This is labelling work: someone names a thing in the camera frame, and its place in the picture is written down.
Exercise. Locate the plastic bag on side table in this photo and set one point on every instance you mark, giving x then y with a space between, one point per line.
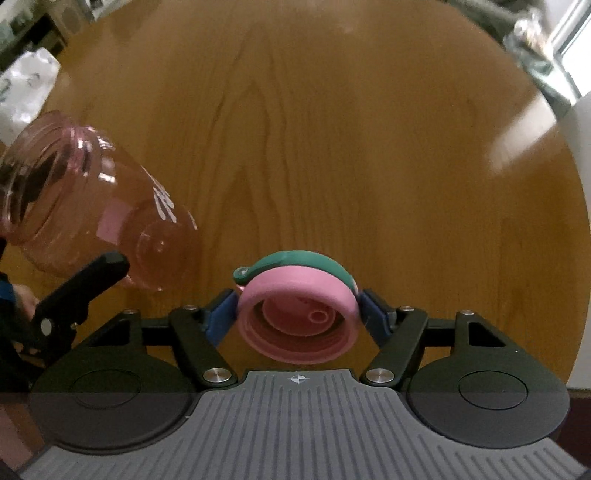
528 30

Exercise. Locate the pink green bottle cap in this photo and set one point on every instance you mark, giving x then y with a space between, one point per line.
297 307

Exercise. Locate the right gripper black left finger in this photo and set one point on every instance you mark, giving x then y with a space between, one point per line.
135 380

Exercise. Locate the person's left hand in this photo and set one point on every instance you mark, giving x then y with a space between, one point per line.
26 301

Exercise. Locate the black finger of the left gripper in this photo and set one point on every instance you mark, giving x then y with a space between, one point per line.
53 326

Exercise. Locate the pink transparent water bottle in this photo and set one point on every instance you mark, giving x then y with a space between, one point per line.
69 194

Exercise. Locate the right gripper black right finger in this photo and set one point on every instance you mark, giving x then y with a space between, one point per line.
462 377

